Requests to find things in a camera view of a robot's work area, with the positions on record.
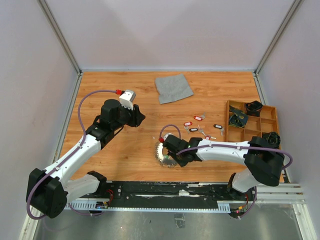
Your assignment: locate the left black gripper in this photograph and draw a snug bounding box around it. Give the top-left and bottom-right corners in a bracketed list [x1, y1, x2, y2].
[112, 102, 146, 131]

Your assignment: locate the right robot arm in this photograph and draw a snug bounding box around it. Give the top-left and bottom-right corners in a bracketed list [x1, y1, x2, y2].
[160, 133, 285, 200]

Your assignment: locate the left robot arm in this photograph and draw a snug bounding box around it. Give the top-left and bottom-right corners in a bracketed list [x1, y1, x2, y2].
[26, 99, 146, 220]

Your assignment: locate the dark brown key tag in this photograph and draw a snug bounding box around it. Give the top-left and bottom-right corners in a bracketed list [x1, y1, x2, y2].
[188, 127, 203, 133]

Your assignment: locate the grey cloth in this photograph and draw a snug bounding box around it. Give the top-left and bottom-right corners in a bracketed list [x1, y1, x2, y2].
[155, 73, 194, 104]

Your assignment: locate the black key tag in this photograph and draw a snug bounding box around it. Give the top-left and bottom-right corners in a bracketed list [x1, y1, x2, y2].
[213, 124, 225, 136]

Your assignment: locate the rolled black tie top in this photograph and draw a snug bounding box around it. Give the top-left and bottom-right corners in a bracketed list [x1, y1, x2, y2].
[244, 100, 263, 117]

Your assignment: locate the wooden compartment tray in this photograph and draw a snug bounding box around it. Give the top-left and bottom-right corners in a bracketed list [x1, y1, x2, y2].
[224, 100, 280, 143]

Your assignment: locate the rolled dark tie right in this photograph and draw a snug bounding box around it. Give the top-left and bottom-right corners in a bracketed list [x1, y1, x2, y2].
[262, 131, 281, 148]

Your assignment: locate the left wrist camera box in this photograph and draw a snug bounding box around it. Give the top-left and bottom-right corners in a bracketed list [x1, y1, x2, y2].
[119, 89, 136, 111]

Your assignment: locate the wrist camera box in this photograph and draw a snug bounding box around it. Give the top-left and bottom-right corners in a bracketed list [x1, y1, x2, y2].
[119, 89, 136, 111]
[161, 133, 172, 143]

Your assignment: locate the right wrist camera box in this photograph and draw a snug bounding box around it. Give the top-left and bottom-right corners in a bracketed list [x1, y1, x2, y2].
[161, 133, 172, 143]

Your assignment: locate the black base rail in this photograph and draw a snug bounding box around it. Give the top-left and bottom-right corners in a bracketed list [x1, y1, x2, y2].
[80, 181, 253, 210]

